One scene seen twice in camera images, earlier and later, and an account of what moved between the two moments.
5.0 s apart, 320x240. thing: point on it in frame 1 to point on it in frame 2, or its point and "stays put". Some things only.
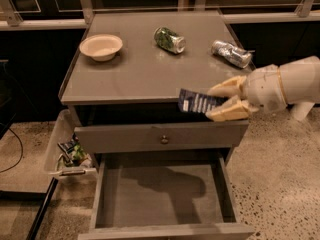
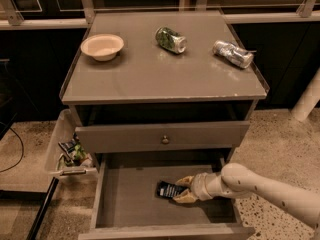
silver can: x=240 y=57 stays put
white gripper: x=264 y=88 to x=199 y=186
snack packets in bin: x=72 y=153 stays put
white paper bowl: x=100 y=47 stays put
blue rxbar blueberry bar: x=189 y=101 to x=170 y=190
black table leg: x=42 y=210 stays put
